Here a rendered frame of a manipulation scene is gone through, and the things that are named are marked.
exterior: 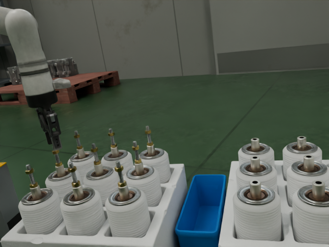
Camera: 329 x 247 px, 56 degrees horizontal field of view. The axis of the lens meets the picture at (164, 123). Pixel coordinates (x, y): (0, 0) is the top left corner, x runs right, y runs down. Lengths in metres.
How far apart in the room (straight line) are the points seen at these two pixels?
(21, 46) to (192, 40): 3.02
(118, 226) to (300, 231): 0.38
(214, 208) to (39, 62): 0.71
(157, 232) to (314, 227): 0.32
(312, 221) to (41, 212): 0.59
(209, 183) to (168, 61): 2.95
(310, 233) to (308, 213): 0.04
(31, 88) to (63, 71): 3.37
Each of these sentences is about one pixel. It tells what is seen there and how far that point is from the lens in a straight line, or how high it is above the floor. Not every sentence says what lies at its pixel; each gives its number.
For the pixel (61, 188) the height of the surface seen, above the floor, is 0.23.
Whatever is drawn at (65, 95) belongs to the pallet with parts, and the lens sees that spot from 3.33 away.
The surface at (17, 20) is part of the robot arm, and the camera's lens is 0.82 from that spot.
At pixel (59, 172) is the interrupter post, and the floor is 0.26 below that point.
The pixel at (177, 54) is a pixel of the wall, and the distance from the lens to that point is 3.82.
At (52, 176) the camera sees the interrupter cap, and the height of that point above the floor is 0.25.
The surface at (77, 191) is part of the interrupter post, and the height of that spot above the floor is 0.27.
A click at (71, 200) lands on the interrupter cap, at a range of 0.78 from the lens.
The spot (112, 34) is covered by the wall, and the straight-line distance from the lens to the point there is 4.32.
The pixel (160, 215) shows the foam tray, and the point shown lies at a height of 0.18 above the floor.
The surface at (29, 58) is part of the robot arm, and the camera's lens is 0.83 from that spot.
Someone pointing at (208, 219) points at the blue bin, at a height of 0.00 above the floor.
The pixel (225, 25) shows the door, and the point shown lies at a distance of 3.50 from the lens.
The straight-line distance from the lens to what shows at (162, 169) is 0.91.
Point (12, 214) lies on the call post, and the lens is 1.00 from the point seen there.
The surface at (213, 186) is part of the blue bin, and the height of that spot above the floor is 0.08.
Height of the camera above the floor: 0.61
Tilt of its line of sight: 17 degrees down
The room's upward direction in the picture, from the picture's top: 9 degrees counter-clockwise
